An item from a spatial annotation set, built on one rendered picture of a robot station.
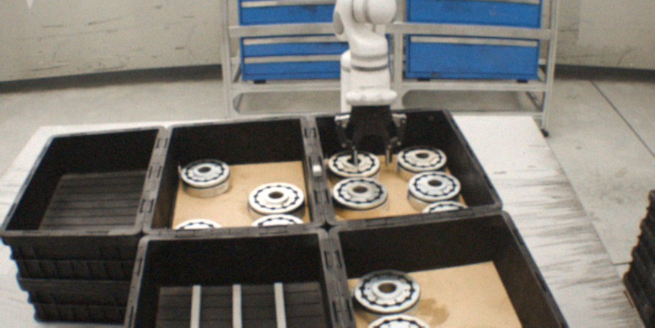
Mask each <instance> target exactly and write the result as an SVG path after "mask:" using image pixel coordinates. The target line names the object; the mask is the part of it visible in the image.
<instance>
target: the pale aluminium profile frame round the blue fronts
mask: <svg viewBox="0 0 655 328"><path fill-rule="evenodd" d="M395 1H396V12H395V16H394V18H393V23H391V22H389V23H388V24H386V25H385V34H393V37H390V90H392V91H395V92H396V93H397V103H396V104H391V105H390V109H391V110H398V109H408V108H406V107H405V106H403V104H402V102H401V99H402V96H404V94H405V93H406V92H407V91H409V89H419V90H492V91H524V92H525V93H526V95H527V97H528V98H529V99H530V101H531V103H532V104H533V105H534V107H535V110H449V111H450V113H451V115H527V116H531V117H532V118H533V119H540V120H539V126H540V128H541V129H542V130H541V129H540V131H541V132H542V134H543V136H544V137H548V136H549V133H548V132H547V131H545V130H544V129H547V128H548V118H549V112H550V100H551V93H552V85H553V71H554V64H555V54H556V37H557V26H558V14H559V0H545V1H550V12H549V24H548V29H541V28H520V27H507V26H481V25H466V24H448V23H403V0H395ZM219 22H220V36H221V48H222V69H223V80H224V98H225V107H226V116H227V119H247V118H267V117H278V116H289V115H303V116H306V117H307V118H308V117H309V116H310V115H313V112H341V110H315V111H280V112H242V111H240V110H239V106H240V103H241V99H242V96H243V93H244V92H266V91H324V90H341V80H287V81H266V80H254V82H250V80H242V76H241V75H240V77H239V80H238V82H237V83H236V80H237V78H238V74H239V71H240V69H241V53H240V47H239V49H238V52H237V54H236V57H235V58H231V52H230V37H254V36H269V35H286V34H334V33H335V32H334V29H333V23H282V24H265V25H251V26H229V12H228V0H219ZM403 34H449V35H468V36H485V37H514V38H527V39H547V40H548V45H547V55H546V58H539V63H538V64H545V74H544V73H543V72H542V71H541V69H540V68H539V67H538V73H537V80H538V82H533V81H528V80H519V79H511V81H506V80H430V78H429V77H418V78H417V79H402V71H406V63H402V61H405V60H406V54H402V52H403V45H406V37H403ZM535 91H542V101H541V100H540V99H539V97H538V95H537V94H536V93H535Z"/></svg>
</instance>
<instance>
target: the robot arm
mask: <svg viewBox="0 0 655 328"><path fill-rule="evenodd" d="M395 12H396V1H395V0H337V2H336V7H335V10H334V14H333V29H334V32H335V35H336V36H337V38H338V39H340V40H341V41H344V42H349V47H350V50H348V51H347V52H345V53H344V54H343V55H342V57H341V112H350V113H349V115H346V116H342V117H341V116H340V115H337V116H336V120H335V124H336V129H337V132H338V138H339V140H340V143H341V147H343V148H349V149H350V150H351V162H352V164H354V165H355V167H358V154H357V146H358V143H359V141H360V140H361V138H362V136H368V135H370V134H372V135H381V137H382V139H383V140H384V142H385V166H386V167H388V166H389V163H392V161H393V148H394V147H395V146H401V145H402V141H403V138H404V131H405V127H406V116H405V114H404V113H401V114H400V115H396V114H393V113H392V111H391V110H390V105H391V104H396V103H397V93H396V92H395V91H392V90H390V73H389V69H388V47H387V40H386V39H385V25H386V24H388V23H389V22H390V21H391V20H392V19H393V18H394V16H395ZM392 120H394V121H395V125H396V126H397V130H396V133H395V137H394V138H392V139H391V138H390V135H389V134H388V131H387V127H388V125H389V124H390V122H391V121H392ZM347 122H350V123H351V124H352V125H353V126H354V127H355V130H354V134H353V136H352V139H351V140H348V139H347V136H346V133H345V130H344V128H346V127H347Z"/></svg>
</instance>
